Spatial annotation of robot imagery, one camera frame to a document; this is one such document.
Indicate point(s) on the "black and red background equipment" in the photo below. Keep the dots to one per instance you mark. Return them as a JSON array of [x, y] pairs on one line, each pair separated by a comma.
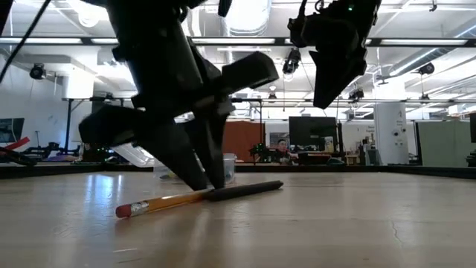
[[15, 154]]

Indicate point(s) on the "black monitor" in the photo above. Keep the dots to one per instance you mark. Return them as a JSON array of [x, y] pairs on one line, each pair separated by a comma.
[[312, 134]]

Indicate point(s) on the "matte black pen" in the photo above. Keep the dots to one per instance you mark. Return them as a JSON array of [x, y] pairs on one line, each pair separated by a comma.
[[245, 190]]

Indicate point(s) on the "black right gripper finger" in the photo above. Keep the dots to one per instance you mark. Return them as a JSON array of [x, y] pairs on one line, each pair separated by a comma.
[[360, 61], [331, 78]]

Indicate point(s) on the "black background robot arm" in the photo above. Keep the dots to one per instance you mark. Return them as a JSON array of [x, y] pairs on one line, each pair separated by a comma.
[[259, 152]]

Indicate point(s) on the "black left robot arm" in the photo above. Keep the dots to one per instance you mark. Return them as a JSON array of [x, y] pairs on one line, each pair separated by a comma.
[[148, 4]]

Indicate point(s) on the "black overhead frame beam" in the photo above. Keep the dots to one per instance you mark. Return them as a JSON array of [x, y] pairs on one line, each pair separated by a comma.
[[409, 42]]

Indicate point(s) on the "white round column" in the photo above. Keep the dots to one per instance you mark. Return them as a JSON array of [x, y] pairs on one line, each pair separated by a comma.
[[390, 134]]

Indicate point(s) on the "black table edge rail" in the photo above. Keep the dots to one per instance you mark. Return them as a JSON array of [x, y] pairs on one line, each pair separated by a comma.
[[372, 169]]

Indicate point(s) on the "grey partition wall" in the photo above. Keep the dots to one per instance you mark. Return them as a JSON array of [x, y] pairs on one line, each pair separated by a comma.
[[442, 143]]

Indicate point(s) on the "person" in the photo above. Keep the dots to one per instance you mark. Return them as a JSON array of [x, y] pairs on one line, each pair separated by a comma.
[[284, 150]]

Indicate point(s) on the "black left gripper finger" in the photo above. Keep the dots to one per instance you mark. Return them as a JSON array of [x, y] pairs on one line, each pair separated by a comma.
[[213, 149], [175, 149]]

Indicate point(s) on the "silver ventilation duct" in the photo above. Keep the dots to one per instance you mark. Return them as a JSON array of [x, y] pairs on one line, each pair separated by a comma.
[[247, 22]]

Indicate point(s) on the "black ceiling spotlight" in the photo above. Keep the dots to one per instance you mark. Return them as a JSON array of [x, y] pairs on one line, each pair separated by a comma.
[[356, 94], [37, 71], [426, 68], [291, 61]]

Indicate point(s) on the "clear plastic supply box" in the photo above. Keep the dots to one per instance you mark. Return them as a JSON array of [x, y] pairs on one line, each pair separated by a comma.
[[230, 167]]

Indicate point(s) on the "orange partition wall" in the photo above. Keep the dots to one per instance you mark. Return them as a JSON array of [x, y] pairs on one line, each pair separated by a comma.
[[243, 139]]

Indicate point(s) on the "yellow pencil with red eraser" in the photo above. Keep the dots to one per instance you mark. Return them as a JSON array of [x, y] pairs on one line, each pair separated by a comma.
[[163, 203]]

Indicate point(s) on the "black metal frame stand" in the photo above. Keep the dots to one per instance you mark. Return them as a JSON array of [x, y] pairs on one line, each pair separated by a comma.
[[256, 111]]

